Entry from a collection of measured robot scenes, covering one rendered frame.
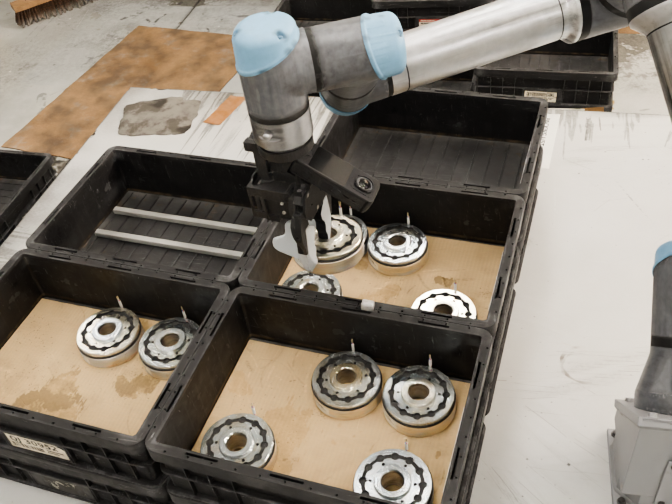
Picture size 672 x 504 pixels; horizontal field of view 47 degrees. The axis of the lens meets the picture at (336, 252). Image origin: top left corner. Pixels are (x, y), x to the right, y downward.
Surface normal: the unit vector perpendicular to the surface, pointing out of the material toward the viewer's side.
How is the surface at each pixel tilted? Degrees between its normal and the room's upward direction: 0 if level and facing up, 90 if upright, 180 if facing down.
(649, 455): 90
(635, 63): 0
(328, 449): 0
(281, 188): 2
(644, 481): 90
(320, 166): 31
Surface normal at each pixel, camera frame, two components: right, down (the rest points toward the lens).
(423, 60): 0.18, 0.31
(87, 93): -0.12, -0.68
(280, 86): 0.20, 0.67
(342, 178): 0.39, -0.54
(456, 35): 0.03, -0.13
